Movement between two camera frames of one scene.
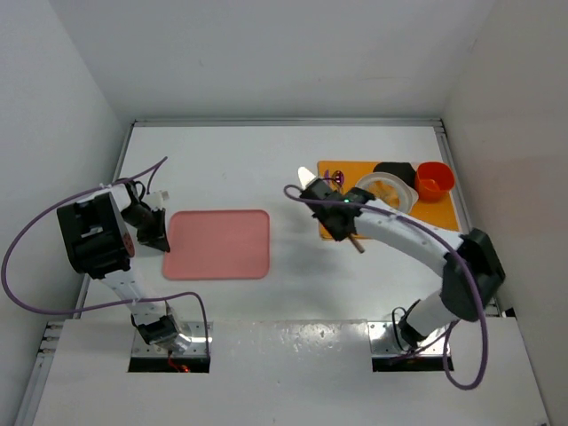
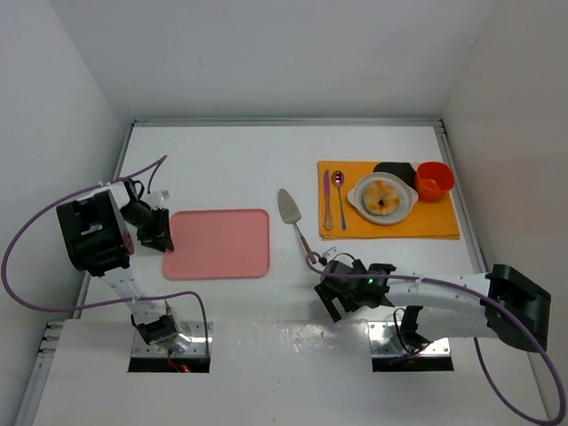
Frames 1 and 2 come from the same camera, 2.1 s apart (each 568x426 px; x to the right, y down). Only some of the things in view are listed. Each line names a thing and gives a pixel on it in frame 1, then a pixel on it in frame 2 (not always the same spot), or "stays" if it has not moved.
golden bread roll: [385, 193] stays
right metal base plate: [387, 340] stays
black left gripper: [152, 227] stays
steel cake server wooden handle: [359, 248] → [291, 214]
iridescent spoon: [338, 177] stays
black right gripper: [334, 220] → [335, 293]
